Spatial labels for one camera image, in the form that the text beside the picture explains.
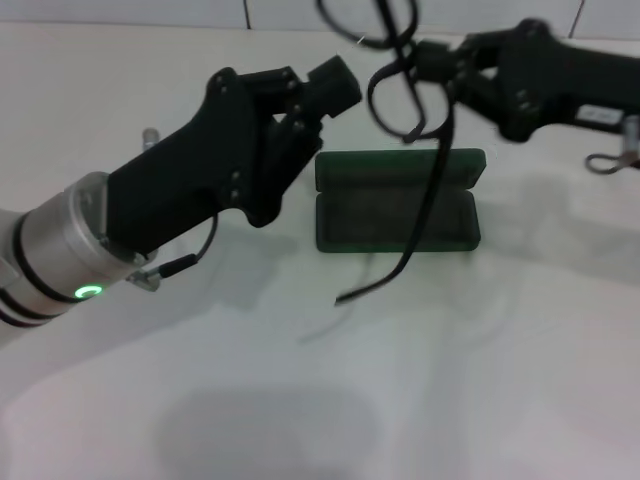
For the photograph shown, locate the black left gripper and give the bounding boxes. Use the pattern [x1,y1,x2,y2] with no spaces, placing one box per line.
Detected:
[106,55,363,255]

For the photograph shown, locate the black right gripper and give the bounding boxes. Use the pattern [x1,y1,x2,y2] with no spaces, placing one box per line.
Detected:
[414,18,640,145]

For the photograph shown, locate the green glasses case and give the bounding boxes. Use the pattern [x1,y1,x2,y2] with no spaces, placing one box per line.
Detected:
[313,147,488,255]

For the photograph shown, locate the black glasses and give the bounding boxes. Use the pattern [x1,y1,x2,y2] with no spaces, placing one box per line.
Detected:
[315,0,460,307]

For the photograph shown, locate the grey right gripper cable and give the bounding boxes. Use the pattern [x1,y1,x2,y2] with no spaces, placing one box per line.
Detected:
[584,152,640,175]

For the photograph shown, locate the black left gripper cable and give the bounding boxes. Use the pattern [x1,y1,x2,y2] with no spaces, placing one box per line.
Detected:
[158,213,220,277]

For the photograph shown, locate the silver left cable connector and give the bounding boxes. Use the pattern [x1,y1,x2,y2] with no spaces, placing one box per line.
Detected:
[125,267,162,292]

